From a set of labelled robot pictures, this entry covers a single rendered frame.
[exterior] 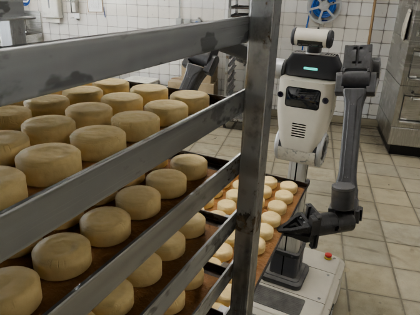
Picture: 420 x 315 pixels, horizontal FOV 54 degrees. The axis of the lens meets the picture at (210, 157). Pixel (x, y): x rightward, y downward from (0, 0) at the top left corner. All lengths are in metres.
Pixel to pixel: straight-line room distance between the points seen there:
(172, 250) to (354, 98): 0.83
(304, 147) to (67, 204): 1.59
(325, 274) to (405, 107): 2.74
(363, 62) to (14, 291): 1.10
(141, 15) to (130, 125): 5.56
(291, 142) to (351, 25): 3.81
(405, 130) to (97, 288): 4.58
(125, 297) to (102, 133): 0.18
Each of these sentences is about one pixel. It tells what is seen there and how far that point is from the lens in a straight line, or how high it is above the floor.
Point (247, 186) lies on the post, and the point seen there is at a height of 1.38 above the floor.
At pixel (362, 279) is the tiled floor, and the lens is 2.81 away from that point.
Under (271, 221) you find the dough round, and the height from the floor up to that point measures 1.10.
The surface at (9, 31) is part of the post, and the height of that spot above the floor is 1.56.
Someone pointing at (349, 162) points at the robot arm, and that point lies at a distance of 1.20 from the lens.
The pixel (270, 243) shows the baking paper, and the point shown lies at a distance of 1.03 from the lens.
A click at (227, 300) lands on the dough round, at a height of 1.07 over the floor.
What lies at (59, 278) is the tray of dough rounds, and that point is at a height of 1.41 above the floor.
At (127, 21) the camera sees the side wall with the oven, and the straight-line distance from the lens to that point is 6.05.
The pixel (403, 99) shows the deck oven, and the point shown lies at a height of 0.62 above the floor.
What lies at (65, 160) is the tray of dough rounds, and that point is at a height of 1.51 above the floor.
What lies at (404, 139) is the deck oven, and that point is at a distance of 4.85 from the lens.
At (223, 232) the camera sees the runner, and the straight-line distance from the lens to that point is 0.58.
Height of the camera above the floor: 1.64
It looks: 23 degrees down
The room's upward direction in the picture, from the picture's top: 2 degrees clockwise
